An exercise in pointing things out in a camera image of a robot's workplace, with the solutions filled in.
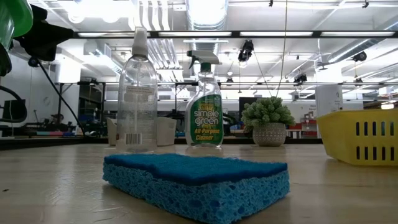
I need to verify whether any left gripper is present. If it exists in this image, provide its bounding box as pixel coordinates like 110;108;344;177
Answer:
14;4;75;62

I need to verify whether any clear spray bottle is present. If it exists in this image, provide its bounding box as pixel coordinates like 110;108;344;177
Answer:
116;27;159;153

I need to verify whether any Simple Green spray bottle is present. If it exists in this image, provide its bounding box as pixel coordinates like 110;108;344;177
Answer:
185;50;224;147

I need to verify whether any blue sponge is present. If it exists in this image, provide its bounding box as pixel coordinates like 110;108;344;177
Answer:
102;153;290;224

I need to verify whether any yellow plastic basket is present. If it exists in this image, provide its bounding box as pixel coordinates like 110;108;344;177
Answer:
316;108;398;166

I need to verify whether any dark computer monitor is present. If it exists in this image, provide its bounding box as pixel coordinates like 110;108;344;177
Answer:
2;98;27;122
238;96;262;121

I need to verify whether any person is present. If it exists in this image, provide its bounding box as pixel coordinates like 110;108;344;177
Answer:
46;113;68;132

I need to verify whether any potted succulent plant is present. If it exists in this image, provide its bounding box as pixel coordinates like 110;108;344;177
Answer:
241;96;296;147

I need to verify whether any red shelf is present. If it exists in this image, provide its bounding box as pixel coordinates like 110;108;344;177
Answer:
287;119;318;138

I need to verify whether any white pillar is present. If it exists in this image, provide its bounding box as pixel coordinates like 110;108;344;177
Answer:
315;85;345;116

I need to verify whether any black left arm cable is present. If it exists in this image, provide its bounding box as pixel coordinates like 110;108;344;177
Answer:
35;61;86;136

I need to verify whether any black table frame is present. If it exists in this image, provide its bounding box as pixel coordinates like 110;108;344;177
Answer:
0;136;323;151

